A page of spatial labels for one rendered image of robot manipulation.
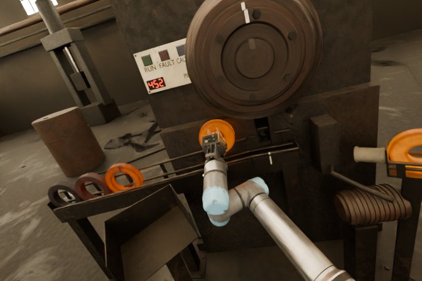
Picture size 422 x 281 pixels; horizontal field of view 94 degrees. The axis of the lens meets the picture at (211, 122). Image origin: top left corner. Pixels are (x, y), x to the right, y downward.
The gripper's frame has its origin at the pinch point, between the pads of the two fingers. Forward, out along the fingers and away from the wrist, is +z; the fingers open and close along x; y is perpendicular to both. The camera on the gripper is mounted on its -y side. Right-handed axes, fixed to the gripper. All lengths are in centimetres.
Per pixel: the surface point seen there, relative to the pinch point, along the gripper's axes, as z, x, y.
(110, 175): -3, 57, -8
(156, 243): -34.4, 27.7, -15.4
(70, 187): -4, 82, -10
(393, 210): -28, -56, -30
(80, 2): 577, 353, 96
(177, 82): 16.0, 11.5, 20.3
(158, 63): 18.6, 16.6, 29.9
